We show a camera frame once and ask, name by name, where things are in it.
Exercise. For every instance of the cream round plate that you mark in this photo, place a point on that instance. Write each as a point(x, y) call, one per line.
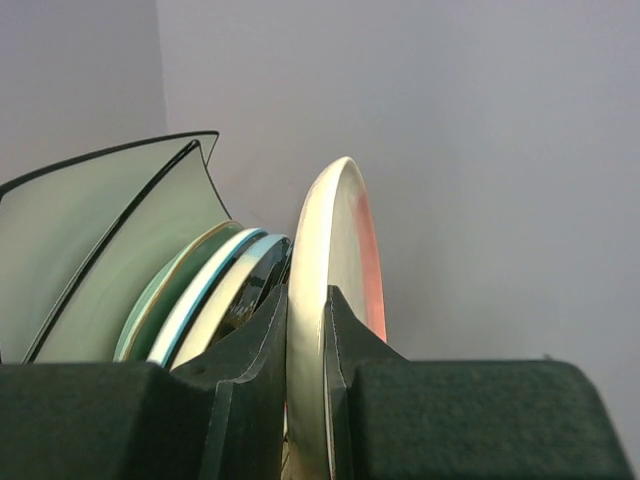
point(199, 334)

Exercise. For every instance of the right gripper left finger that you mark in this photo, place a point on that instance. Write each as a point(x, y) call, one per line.
point(219, 416)

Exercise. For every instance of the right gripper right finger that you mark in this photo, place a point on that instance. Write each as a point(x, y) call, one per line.
point(393, 418)

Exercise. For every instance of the pink and cream plate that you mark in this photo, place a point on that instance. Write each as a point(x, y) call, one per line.
point(335, 244)

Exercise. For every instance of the white blue rimmed plate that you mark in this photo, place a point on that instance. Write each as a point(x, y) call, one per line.
point(192, 297)

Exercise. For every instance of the large square green plate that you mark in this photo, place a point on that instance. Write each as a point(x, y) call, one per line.
point(52, 217)

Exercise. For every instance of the green round plate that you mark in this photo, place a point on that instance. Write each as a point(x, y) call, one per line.
point(156, 301)

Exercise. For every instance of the black glazed plate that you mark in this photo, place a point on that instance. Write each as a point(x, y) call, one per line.
point(250, 280)

